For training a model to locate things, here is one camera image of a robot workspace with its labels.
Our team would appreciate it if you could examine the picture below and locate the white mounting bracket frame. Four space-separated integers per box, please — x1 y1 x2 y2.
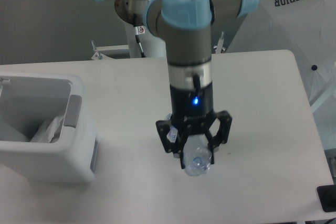
91 40 130 60

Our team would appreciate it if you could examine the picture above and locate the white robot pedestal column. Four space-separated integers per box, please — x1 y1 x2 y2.
114 0 167 58

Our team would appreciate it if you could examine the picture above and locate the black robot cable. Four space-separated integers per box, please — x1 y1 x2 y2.
132 13 146 58

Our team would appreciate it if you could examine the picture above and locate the metal clamp bolt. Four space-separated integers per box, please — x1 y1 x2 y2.
213 31 226 54

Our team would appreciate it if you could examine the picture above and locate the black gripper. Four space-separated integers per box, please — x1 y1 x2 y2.
155 84 233 169

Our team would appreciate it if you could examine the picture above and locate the clear plastic bag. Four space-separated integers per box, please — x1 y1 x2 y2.
30 115 65 144

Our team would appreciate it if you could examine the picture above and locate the white plastic trash can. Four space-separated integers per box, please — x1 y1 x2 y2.
1 71 98 183

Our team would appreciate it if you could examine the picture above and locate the crushed clear plastic bottle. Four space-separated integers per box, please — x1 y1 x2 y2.
165 113 213 177

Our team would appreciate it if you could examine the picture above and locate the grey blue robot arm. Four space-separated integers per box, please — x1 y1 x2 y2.
97 0 259 171

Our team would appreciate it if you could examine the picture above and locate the white superior umbrella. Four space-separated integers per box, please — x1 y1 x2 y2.
227 0 335 110

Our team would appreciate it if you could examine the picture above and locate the black device at table edge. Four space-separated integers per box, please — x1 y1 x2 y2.
317 185 335 212

